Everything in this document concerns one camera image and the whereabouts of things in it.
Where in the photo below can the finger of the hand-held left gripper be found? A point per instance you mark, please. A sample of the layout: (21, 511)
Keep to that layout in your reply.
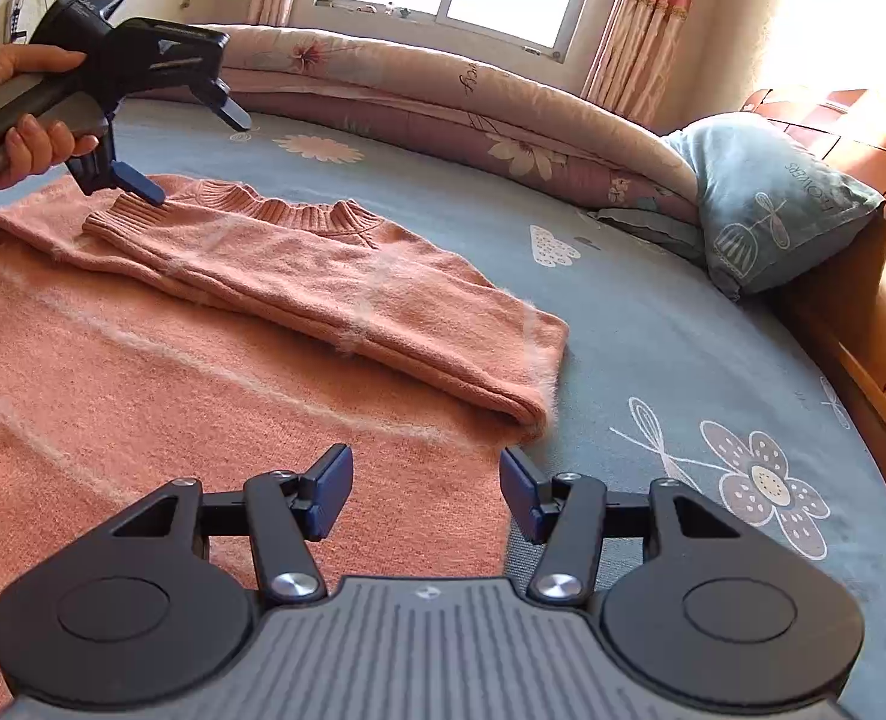
(139, 181)
(229, 111)

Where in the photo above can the white power strip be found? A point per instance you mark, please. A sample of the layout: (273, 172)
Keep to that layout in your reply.
(15, 19)

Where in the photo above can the folded floral quilt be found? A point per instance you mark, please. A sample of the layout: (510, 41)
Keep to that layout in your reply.
(450, 105)

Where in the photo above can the blue printed pillow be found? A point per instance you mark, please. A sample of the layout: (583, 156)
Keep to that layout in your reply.
(772, 202)

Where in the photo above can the person's left hand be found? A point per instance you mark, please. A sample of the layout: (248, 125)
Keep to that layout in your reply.
(30, 60)

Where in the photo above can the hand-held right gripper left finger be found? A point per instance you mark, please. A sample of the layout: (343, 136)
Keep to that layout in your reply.
(334, 487)

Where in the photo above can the orange striped sweater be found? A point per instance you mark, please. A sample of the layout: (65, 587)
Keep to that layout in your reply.
(188, 360)

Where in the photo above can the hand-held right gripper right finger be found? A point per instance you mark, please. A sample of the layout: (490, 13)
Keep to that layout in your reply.
(521, 491)

